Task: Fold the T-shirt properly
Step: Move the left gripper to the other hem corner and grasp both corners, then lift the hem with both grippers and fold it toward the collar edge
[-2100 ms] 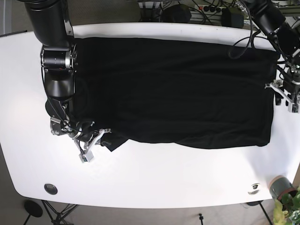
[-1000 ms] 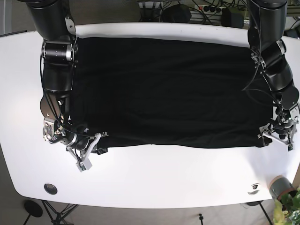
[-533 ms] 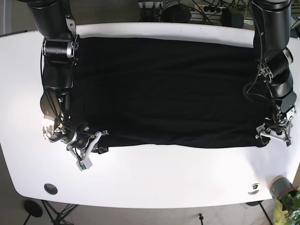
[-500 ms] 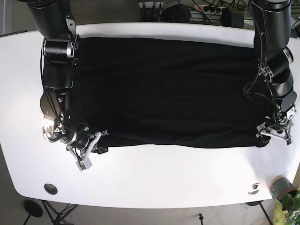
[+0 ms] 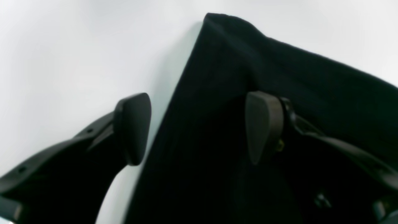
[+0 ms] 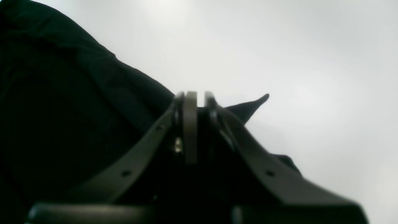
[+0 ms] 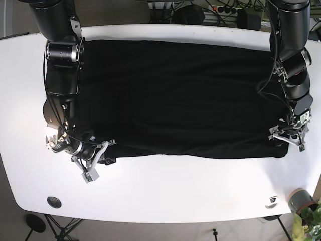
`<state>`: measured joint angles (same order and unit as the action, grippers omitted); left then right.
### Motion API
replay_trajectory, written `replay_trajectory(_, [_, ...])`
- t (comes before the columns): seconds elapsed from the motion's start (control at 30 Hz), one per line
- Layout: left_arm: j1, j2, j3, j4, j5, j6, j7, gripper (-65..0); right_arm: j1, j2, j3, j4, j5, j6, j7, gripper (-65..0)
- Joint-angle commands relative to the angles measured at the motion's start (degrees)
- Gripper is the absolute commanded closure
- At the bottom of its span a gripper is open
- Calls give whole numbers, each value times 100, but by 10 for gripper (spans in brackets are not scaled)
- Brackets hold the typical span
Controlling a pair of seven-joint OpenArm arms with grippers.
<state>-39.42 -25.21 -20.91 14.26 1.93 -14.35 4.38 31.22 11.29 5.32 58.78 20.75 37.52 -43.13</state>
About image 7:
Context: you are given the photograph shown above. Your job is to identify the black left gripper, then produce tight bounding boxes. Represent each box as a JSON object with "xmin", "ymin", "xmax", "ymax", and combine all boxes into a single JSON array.
[{"xmin": 268, "ymin": 108, "xmax": 312, "ymax": 152}]

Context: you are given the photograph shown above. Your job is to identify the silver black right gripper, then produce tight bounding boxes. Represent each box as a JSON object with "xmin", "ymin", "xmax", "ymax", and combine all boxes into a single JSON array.
[{"xmin": 46, "ymin": 124, "xmax": 116, "ymax": 183}]

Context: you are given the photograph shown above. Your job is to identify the black T-shirt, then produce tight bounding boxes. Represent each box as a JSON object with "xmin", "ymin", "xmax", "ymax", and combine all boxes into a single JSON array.
[{"xmin": 71, "ymin": 40, "xmax": 288, "ymax": 159}]

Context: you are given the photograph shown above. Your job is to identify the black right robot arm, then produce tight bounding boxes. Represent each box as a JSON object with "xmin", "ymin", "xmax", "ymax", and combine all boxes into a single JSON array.
[{"xmin": 27, "ymin": 1, "xmax": 115, "ymax": 183}]

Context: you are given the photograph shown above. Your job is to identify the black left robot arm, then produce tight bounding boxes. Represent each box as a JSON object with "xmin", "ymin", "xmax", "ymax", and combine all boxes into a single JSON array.
[{"xmin": 256, "ymin": 1, "xmax": 313, "ymax": 152}]

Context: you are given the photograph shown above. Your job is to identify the black table grommet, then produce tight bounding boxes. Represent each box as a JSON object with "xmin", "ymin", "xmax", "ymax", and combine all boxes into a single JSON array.
[{"xmin": 47, "ymin": 196, "xmax": 62, "ymax": 209}]

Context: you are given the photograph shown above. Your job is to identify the silver table grommet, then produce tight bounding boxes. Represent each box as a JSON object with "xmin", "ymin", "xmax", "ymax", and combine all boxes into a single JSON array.
[{"xmin": 265, "ymin": 196, "xmax": 279, "ymax": 209}]

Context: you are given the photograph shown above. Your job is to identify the potted green plant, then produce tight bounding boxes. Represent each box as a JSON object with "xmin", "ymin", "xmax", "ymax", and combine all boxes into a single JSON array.
[{"xmin": 287, "ymin": 188, "xmax": 320, "ymax": 241}]

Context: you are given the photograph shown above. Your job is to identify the black tripod stand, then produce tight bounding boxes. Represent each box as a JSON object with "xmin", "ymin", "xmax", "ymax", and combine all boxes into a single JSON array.
[{"xmin": 25, "ymin": 214, "xmax": 84, "ymax": 241}]

